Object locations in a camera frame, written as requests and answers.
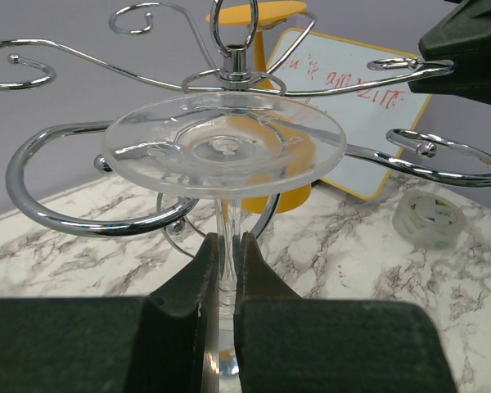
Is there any orange plastic wine glass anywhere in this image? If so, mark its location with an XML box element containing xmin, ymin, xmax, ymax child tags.
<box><xmin>209</xmin><ymin>1</ymin><xmax>316</xmax><ymax>215</ymax></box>

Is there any clear tape roll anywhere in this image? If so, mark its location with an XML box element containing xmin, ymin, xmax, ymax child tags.
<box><xmin>392</xmin><ymin>191</ymin><xmax>466</xmax><ymax>250</ymax></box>

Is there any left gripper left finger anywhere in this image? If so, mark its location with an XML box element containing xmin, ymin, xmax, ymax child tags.
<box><xmin>0</xmin><ymin>233</ymin><xmax>219</xmax><ymax>392</ymax></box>

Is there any whiteboard with yellow frame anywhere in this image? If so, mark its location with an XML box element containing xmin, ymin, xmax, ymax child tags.
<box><xmin>274</xmin><ymin>33</ymin><xmax>430</xmax><ymax>200</ymax></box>

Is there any clear wine glass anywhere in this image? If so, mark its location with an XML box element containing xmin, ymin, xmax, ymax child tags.
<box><xmin>101</xmin><ymin>92</ymin><xmax>347</xmax><ymax>392</ymax></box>

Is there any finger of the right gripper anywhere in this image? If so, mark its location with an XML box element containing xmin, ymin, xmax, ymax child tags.
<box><xmin>409</xmin><ymin>0</ymin><xmax>491</xmax><ymax>105</ymax></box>

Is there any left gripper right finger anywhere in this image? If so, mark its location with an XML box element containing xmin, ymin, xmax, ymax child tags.
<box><xmin>234</xmin><ymin>233</ymin><xmax>457</xmax><ymax>392</ymax></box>

